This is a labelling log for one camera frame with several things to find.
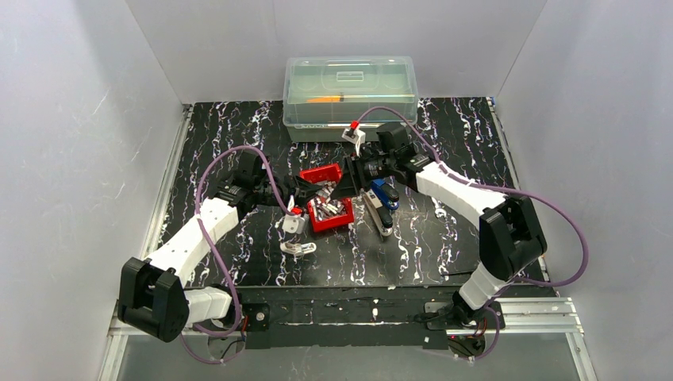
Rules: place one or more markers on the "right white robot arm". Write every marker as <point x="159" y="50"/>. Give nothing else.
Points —
<point x="510" y="235"/>

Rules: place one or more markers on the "black silver stapler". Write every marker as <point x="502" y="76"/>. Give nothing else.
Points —
<point x="380" y="214"/>

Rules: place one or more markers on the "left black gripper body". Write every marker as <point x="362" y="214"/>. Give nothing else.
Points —
<point x="290" y="194"/>

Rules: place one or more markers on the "red plastic bin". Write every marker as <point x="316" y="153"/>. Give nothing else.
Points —
<point x="333" y="173"/>

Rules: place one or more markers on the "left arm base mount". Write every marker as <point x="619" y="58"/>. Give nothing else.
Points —
<point x="255" y="317"/>

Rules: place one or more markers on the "blue stapler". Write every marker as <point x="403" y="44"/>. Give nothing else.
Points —
<point x="386" y="193"/>

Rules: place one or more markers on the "clear plastic storage box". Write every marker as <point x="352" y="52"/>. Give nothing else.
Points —
<point x="376" y="90"/>

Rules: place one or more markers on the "pile of staple strips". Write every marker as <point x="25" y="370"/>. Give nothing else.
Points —
<point x="323" y="206"/>

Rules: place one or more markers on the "orange tool inside box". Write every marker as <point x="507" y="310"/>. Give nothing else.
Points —
<point x="326" y="99"/>

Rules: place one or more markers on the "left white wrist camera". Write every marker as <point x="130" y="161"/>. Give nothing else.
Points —
<point x="295" y="222"/>

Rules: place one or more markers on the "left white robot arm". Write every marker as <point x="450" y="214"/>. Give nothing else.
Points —
<point x="154" y="296"/>

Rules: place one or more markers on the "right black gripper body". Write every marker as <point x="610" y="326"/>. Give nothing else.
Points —
<point x="351" y="175"/>

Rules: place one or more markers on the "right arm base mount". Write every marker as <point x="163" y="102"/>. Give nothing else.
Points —
<point x="446" y="316"/>

